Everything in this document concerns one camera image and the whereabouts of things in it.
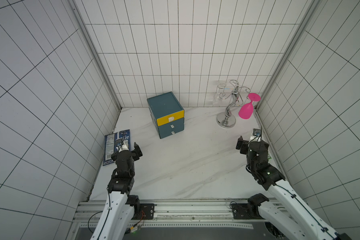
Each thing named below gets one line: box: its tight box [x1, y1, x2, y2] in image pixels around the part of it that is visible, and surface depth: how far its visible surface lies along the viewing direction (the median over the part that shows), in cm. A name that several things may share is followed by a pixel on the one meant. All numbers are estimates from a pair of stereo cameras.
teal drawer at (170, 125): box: [158, 117, 184, 135], surface depth 97 cm
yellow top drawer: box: [156, 110, 185, 127], surface depth 90 cm
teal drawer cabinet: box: [147, 91, 185, 139], surface depth 95 cm
